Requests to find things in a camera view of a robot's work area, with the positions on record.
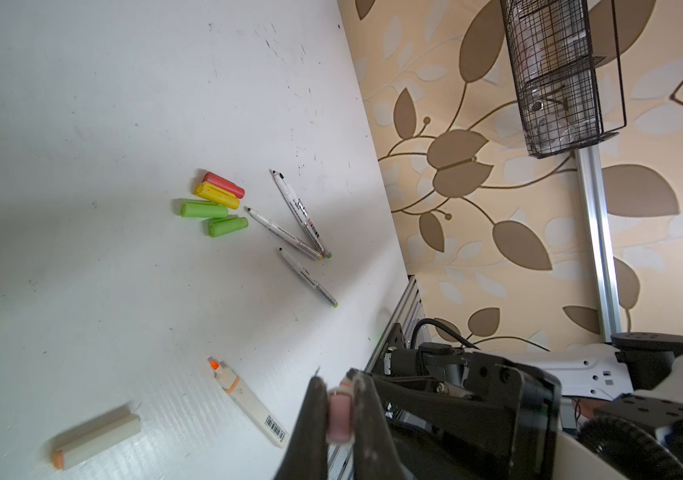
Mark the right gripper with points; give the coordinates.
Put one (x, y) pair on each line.
(470, 415)

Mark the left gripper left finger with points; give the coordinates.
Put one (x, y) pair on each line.
(307, 455)

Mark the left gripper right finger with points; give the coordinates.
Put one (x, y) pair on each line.
(374, 454)

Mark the white marker cap pink end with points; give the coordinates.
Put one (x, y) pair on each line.
(340, 410)

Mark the white marker orange tip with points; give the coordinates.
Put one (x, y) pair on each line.
(238, 390)

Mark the white marker cap orange end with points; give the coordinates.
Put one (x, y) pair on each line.
(94, 437)

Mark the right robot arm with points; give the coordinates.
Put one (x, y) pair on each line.
(603, 411)

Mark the thin pen yellow end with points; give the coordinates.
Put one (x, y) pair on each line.
(285, 235)

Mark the green highlighter cap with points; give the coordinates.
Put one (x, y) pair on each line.
(226, 226)
(205, 210)

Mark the red highlighter cap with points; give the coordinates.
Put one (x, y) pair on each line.
(224, 184)

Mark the yellow highlighter cap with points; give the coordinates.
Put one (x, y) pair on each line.
(217, 195)

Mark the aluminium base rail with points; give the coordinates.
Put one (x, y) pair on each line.
(406, 313)

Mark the aluminium cage frame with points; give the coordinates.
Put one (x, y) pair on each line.
(590, 175)

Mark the side wire basket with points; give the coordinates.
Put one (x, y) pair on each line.
(555, 48)

